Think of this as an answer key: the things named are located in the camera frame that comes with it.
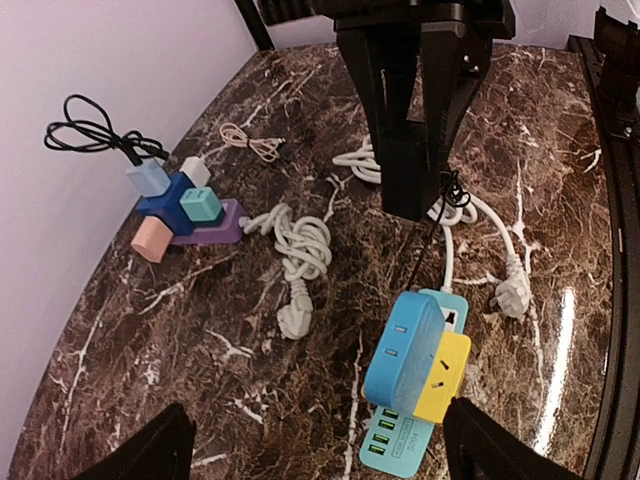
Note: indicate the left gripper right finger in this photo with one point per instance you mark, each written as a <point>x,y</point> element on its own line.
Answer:
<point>477,447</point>

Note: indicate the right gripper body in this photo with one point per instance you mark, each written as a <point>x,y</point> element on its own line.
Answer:
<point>388,32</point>

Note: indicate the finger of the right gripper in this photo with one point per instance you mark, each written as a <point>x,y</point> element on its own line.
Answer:
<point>457,105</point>
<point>383,65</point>

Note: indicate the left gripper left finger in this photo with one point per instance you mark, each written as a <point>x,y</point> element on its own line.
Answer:
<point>162,449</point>

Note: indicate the yellow cube socket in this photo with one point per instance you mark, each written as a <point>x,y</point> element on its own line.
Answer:
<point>445,377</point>

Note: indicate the teal power strip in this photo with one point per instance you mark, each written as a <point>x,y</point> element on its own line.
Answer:
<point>395,444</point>

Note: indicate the blue square adapter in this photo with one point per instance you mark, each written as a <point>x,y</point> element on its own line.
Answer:
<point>404,354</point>

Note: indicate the black charger with cable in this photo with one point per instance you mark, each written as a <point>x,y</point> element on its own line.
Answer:
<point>453,206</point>

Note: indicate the pink charger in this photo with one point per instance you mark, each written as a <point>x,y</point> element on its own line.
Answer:
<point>152,239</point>

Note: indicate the white charger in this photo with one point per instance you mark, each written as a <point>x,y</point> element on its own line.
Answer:
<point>196,170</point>

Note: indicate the purple power strip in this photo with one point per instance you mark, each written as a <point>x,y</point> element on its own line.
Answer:
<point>304,244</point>

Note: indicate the teal charger plug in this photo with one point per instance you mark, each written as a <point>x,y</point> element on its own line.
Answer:
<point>201,205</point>

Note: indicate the dark blue cube socket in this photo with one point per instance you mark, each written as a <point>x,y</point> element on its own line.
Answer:
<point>167,207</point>

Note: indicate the light blue charger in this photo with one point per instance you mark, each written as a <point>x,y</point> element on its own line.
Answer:
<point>149,178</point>

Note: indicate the right black frame post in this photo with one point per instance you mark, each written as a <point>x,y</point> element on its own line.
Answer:
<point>255,24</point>

